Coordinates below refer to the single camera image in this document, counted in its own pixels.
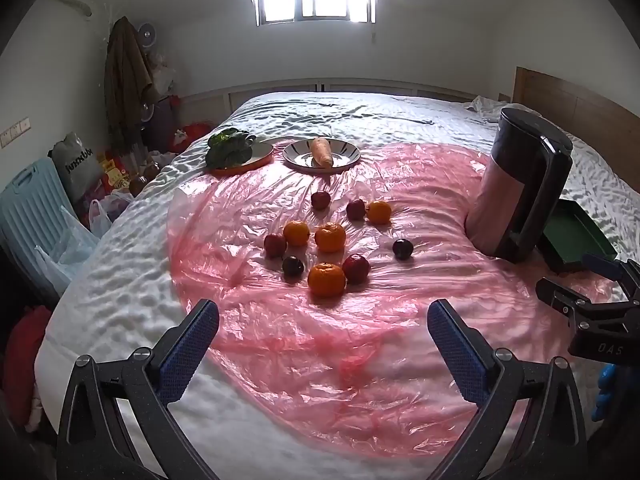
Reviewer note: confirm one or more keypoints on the red yellow packets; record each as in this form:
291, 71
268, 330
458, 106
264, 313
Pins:
114, 172

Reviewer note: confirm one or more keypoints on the red plastic bag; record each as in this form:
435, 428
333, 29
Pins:
192, 132

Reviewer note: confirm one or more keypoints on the grey printed bag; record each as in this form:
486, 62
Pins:
75, 165

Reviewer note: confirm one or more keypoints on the white striped plate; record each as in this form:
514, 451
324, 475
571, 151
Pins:
345, 152

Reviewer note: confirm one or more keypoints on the crumpled white cloth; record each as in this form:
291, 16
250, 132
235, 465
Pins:
482, 105

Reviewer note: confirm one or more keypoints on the brown hanging coat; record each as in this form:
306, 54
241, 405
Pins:
125, 75

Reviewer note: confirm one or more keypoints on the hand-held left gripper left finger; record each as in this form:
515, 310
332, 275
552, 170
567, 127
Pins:
192, 345

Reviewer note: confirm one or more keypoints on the clear plastic bag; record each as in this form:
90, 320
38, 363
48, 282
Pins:
162, 75

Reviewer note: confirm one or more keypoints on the black steel electric kettle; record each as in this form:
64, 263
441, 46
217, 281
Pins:
500, 200

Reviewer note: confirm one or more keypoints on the pink plastic sheet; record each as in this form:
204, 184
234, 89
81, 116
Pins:
350, 360

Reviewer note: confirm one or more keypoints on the white round fan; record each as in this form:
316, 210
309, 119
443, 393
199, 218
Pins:
146, 36

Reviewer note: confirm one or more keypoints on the dark plum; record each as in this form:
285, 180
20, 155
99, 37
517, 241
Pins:
403, 249
293, 266

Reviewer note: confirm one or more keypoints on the orange carrot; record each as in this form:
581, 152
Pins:
321, 152

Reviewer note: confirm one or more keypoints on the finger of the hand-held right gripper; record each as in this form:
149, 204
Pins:
600, 264
555, 295

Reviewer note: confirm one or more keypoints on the purple storage box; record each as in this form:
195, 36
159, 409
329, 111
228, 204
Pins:
162, 125

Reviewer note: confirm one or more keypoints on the orange mandarin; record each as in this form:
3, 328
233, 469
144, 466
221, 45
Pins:
326, 280
378, 211
330, 237
296, 233

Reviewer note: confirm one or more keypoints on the white plastic bag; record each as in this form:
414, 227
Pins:
100, 217

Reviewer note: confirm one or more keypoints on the small white fan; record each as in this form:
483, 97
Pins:
148, 110

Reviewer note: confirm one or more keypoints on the red cloth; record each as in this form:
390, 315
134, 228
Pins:
27, 360

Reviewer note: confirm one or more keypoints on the person's right hand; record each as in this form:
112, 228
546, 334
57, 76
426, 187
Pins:
602, 395

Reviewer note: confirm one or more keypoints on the white wall pipe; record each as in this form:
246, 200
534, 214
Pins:
70, 0

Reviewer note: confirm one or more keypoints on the orange plate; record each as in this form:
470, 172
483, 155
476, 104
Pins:
257, 157

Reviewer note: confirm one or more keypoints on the wooden headboard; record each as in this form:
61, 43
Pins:
575, 105

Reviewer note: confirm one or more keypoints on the pale blue plastic bag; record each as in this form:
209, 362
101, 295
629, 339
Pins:
70, 255

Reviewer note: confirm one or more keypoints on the green leafy vegetable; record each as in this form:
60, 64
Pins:
227, 147

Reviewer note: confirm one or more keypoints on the green square tray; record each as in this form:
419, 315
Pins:
570, 232

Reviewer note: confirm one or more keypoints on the light blue ribbed suitcase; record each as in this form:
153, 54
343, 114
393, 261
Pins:
30, 210

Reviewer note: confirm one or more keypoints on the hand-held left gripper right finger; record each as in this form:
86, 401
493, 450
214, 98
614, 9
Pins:
457, 350

